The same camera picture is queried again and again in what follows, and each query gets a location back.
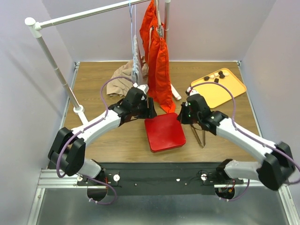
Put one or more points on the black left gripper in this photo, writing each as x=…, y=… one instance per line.
x=152, y=112

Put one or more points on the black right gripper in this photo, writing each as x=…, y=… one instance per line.
x=181, y=117

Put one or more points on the red tin lid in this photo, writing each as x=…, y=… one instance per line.
x=164, y=132

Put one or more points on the metal tongs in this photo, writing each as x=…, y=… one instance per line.
x=200, y=135

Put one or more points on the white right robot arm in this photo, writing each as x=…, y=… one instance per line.
x=273, y=165

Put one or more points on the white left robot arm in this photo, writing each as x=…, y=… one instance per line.
x=69, y=145

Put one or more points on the orange hanging shorts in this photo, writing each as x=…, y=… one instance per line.
x=157, y=59

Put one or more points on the yellow plastic tray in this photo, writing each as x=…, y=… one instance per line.
x=217, y=94

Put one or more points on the beige crumpled cloth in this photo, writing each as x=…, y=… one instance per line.
x=120, y=86

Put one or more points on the grey hanging towel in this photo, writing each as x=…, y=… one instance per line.
x=137, y=72

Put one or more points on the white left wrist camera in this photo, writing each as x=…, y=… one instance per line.
x=144, y=88

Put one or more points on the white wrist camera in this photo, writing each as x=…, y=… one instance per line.
x=144, y=88
x=190, y=91

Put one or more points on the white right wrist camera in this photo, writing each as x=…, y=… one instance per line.
x=190, y=91

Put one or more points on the blue wire hanger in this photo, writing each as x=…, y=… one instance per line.
x=132, y=14

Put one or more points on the white clothes rack frame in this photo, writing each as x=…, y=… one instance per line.
x=36, y=27

